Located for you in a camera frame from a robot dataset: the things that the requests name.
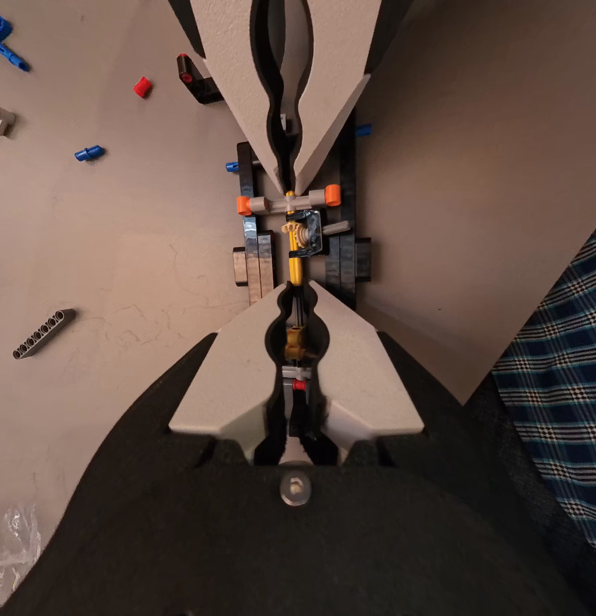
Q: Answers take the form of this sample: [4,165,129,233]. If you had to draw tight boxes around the clear plastic bag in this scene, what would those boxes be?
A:
[0,503,42,609]

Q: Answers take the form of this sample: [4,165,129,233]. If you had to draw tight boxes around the blue plaid shirt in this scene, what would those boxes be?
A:
[490,226,596,561]

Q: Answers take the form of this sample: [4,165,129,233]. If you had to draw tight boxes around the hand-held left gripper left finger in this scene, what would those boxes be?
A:
[168,282,293,466]

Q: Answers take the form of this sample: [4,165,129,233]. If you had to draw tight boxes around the grey lego beam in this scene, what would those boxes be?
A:
[12,308,77,361]

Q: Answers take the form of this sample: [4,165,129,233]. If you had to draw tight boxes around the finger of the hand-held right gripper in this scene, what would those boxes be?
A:
[188,0,289,194]
[291,0,384,194]

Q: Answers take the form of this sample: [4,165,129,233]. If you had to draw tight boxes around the black lego technic assembly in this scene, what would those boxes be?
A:
[226,110,374,436]

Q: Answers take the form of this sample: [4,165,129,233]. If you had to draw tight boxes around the black lego piece red pin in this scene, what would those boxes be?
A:
[177,53,225,105]

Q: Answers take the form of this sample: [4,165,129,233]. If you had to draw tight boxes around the blue angled lego piece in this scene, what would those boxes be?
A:
[0,14,31,73]

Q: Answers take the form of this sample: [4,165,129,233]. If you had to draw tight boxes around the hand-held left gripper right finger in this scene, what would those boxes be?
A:
[302,280,426,466]

